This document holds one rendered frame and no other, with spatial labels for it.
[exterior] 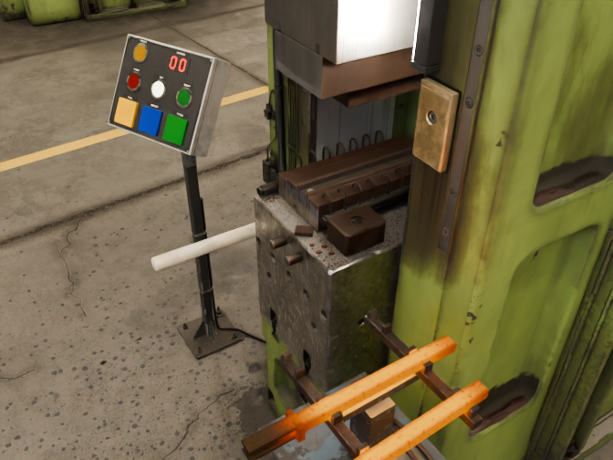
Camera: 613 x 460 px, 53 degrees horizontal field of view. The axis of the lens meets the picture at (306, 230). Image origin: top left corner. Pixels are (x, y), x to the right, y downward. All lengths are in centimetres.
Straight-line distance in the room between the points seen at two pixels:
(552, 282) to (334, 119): 72
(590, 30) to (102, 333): 207
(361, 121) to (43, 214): 205
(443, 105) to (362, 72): 24
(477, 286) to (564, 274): 41
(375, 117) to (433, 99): 61
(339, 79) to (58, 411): 162
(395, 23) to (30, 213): 251
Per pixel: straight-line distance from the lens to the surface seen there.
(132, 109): 194
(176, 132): 182
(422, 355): 122
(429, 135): 128
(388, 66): 143
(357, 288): 151
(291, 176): 161
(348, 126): 179
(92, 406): 243
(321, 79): 134
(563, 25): 113
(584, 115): 140
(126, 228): 319
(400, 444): 109
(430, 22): 120
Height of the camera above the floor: 184
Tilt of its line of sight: 37 degrees down
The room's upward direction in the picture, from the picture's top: 1 degrees clockwise
